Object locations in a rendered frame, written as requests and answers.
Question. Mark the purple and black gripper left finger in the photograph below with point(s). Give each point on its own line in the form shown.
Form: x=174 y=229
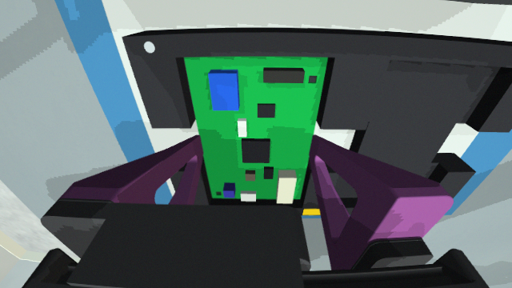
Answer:
x=138 y=181

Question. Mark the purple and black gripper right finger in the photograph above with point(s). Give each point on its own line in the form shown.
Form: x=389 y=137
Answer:
x=392 y=203

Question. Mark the green circuit board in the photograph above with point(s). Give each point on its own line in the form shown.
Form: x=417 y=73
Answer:
x=256 y=118

